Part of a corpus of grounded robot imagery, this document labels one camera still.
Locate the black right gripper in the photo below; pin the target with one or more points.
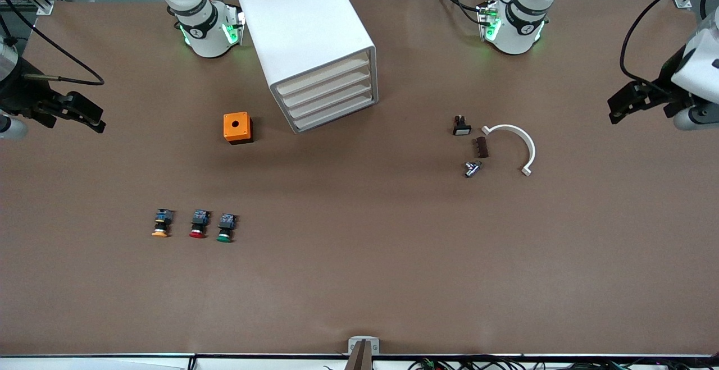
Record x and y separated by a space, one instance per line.
21 96

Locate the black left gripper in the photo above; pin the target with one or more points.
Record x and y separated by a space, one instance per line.
667 80

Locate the green mushroom push button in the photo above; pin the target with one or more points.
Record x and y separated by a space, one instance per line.
226 223

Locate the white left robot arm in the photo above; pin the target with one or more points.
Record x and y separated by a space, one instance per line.
517 27

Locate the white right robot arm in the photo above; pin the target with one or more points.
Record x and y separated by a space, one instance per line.
205 27

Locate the yellow mushroom push button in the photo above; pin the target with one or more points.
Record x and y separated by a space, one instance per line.
163 221

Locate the red mushroom push button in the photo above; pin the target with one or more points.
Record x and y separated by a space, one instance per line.
198 221

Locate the black white-faced square button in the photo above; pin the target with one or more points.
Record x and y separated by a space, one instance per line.
462 129

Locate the brown terminal block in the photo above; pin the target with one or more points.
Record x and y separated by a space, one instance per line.
481 148

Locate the small metal connector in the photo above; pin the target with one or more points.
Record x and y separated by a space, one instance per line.
471 170

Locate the white curved plastic bracket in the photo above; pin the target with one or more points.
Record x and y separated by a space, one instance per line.
528 145

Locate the orange button enclosure box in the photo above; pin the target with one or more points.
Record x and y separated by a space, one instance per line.
244 129

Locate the white table edge rail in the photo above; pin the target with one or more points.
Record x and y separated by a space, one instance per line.
112 363

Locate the grey metal mount bracket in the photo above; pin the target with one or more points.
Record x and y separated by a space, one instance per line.
353 347

